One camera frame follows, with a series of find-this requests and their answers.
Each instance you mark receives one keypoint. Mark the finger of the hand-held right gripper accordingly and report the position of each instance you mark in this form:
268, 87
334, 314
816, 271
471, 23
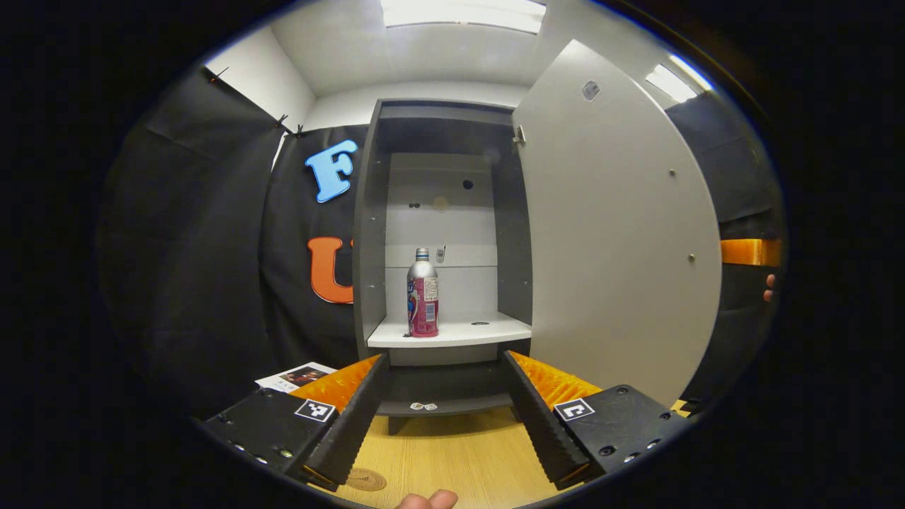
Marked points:
749, 252

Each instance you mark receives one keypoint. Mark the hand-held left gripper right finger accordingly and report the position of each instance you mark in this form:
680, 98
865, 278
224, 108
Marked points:
541, 431

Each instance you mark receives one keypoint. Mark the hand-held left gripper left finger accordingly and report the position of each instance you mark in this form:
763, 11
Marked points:
357, 428

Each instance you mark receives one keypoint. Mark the round brown coaster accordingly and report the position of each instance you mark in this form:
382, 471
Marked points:
368, 481

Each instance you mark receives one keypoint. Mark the beige cabinet door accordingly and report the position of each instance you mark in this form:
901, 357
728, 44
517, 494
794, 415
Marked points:
622, 247

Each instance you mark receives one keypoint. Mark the grey cabinet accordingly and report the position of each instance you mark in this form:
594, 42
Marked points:
452, 332

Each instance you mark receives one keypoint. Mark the silver red label bottle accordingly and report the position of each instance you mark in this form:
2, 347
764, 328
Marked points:
423, 304

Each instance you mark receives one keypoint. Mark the white cover book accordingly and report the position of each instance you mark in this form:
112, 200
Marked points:
297, 375

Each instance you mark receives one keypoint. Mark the small ceiling light panel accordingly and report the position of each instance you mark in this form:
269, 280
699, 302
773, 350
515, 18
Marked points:
675, 79

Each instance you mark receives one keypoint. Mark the black backdrop cloth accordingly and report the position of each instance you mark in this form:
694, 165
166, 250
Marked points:
198, 247

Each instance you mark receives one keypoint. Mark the large ceiling light panel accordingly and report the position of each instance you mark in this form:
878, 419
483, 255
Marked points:
463, 14

